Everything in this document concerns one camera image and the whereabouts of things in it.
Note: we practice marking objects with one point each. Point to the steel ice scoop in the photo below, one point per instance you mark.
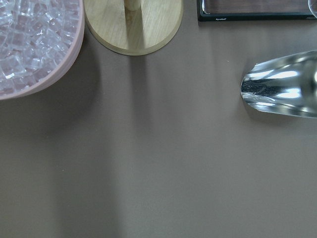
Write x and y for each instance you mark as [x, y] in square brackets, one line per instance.
[284, 86]

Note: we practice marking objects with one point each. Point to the black framed tray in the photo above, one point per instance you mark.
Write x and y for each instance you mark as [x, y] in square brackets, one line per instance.
[243, 10]

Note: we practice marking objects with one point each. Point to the wooden paper towel stand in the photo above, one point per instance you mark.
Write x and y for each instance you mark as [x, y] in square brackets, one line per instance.
[134, 27]

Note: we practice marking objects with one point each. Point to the pink bowl of ice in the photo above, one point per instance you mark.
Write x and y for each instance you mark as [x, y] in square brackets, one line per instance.
[39, 42]

